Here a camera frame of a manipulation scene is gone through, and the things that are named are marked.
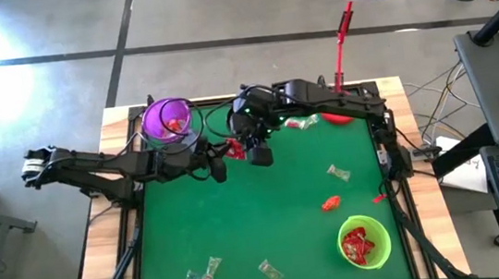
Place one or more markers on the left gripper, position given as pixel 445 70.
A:
pixel 177 163

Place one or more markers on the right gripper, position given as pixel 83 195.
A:
pixel 255 127

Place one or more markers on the red Skittles pack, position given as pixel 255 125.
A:
pixel 348 239
pixel 234 150
pixel 353 255
pixel 367 248
pixel 362 234

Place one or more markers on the orange Reese's pack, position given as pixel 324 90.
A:
pixel 176 125
pixel 331 203

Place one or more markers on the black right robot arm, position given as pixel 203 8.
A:
pixel 333 100

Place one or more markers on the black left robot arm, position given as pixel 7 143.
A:
pixel 94 162

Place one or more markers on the purple plastic bucket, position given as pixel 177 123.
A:
pixel 154 117

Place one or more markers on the small red clip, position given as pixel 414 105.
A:
pixel 379 198

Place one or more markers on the green plastic bucket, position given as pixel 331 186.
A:
pixel 378 237

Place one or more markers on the black power strip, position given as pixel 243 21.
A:
pixel 425 152

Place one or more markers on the white paper sheet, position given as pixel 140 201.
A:
pixel 467 179

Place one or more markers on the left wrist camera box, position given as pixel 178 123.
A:
pixel 190 142

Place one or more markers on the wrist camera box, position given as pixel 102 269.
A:
pixel 190 142
pixel 258 97

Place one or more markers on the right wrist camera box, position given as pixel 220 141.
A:
pixel 258 97

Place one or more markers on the silver metal bracket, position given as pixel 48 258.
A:
pixel 382 156

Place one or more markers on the black frame strut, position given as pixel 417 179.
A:
pixel 115 276
pixel 423 244

